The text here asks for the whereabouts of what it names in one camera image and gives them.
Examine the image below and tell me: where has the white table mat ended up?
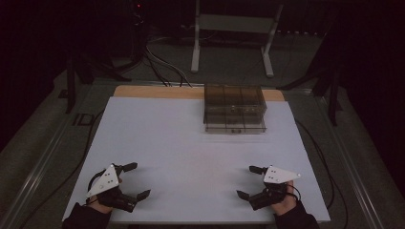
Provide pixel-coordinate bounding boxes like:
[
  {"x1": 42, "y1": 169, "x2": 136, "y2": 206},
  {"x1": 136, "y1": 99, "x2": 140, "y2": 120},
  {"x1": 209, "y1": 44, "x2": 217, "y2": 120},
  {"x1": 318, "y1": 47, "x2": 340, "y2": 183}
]
[{"x1": 62, "y1": 95, "x2": 331, "y2": 224}]

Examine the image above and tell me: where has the left hand-held gripper black cable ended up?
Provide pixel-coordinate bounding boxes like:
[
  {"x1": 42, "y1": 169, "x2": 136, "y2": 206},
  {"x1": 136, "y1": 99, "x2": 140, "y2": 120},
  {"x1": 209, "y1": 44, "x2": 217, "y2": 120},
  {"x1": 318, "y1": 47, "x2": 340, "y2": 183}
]
[{"x1": 85, "y1": 168, "x2": 108, "y2": 205}]

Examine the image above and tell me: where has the bundle of floor cables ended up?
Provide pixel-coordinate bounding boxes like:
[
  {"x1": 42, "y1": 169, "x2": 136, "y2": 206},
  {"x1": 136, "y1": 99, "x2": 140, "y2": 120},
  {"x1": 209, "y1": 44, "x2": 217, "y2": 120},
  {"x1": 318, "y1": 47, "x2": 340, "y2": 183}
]
[{"x1": 143, "y1": 43, "x2": 193, "y2": 88}]

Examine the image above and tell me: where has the person's right hand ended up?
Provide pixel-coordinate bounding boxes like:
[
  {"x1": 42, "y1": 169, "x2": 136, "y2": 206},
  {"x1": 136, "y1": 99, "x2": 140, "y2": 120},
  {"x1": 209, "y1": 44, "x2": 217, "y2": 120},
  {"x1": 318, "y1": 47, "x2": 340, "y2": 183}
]
[{"x1": 270, "y1": 180, "x2": 299, "y2": 217}]

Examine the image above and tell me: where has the black metal stand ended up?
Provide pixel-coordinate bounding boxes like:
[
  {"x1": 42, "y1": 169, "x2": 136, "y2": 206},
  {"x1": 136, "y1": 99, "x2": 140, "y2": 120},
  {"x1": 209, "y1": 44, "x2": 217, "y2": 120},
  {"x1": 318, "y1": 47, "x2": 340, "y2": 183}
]
[
  {"x1": 64, "y1": 52, "x2": 132, "y2": 115},
  {"x1": 276, "y1": 60, "x2": 344, "y2": 127}
]

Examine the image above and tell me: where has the long black floor cable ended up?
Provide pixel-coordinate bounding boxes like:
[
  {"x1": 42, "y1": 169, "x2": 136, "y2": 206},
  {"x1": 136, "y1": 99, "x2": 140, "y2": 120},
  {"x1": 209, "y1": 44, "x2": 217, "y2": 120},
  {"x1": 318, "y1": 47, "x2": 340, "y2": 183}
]
[
  {"x1": 295, "y1": 118, "x2": 350, "y2": 229},
  {"x1": 18, "y1": 109, "x2": 106, "y2": 229}
]

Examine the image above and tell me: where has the right hand-held gripper black cable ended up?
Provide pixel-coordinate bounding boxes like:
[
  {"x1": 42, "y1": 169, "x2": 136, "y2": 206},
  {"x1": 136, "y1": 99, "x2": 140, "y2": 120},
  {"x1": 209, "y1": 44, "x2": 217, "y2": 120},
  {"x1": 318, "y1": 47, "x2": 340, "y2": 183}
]
[{"x1": 291, "y1": 183, "x2": 303, "y2": 202}]

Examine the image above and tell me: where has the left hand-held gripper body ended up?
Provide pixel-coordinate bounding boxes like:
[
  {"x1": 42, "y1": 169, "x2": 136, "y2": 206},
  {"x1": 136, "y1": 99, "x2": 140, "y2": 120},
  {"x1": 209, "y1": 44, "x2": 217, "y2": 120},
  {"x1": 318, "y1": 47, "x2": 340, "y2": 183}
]
[{"x1": 86, "y1": 163, "x2": 139, "y2": 214}]

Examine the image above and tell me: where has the black device with red light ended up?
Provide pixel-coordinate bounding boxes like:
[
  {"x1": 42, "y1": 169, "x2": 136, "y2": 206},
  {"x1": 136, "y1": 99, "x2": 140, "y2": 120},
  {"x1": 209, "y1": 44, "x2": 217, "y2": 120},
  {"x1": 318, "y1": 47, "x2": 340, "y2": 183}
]
[{"x1": 128, "y1": 0, "x2": 148, "y2": 62}]

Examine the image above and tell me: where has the transparent brown drawer box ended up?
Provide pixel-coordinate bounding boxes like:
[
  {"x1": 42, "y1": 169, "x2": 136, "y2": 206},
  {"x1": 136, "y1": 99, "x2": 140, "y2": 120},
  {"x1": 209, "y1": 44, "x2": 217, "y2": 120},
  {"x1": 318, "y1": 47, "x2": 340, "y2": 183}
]
[{"x1": 202, "y1": 83, "x2": 268, "y2": 135}]

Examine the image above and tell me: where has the hand-held gripper black cable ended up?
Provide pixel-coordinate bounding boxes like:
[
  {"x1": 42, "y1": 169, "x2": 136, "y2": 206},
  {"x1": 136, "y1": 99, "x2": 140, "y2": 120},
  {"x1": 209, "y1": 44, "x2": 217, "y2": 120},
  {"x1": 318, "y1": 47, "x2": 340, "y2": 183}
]
[
  {"x1": 85, "y1": 168, "x2": 108, "y2": 205},
  {"x1": 291, "y1": 183, "x2": 303, "y2": 202}
]

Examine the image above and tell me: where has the aluminium floor rail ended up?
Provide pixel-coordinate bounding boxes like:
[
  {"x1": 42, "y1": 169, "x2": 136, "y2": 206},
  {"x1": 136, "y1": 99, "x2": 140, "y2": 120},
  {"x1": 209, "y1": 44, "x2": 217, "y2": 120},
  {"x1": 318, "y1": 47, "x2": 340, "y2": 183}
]
[
  {"x1": 0, "y1": 84, "x2": 96, "y2": 229},
  {"x1": 313, "y1": 92, "x2": 388, "y2": 229}
]

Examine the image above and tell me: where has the person's left hand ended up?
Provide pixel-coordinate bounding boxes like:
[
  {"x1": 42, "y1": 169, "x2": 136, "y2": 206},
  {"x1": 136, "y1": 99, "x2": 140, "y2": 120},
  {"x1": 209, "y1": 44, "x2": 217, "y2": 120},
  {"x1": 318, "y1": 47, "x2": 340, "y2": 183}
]
[{"x1": 86, "y1": 197, "x2": 114, "y2": 215}]

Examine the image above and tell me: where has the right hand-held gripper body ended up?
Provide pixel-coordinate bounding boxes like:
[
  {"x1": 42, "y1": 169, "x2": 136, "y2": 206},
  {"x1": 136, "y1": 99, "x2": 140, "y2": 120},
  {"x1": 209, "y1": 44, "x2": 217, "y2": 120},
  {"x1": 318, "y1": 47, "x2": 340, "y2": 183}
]
[{"x1": 248, "y1": 164, "x2": 302, "y2": 212}]

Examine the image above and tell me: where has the white metal stand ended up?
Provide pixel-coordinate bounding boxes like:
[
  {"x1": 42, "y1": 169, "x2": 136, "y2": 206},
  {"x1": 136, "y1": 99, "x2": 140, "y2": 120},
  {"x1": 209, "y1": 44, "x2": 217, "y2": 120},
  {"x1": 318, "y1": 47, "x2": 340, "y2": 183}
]
[{"x1": 190, "y1": 0, "x2": 285, "y2": 78}]

